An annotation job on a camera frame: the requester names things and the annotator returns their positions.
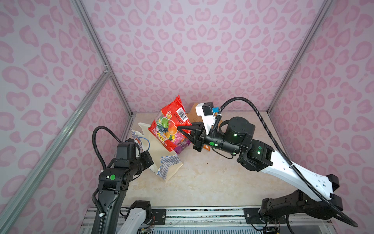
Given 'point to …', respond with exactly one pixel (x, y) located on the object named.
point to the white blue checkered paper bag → (165, 161)
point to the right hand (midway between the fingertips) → (180, 126)
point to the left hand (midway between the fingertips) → (152, 154)
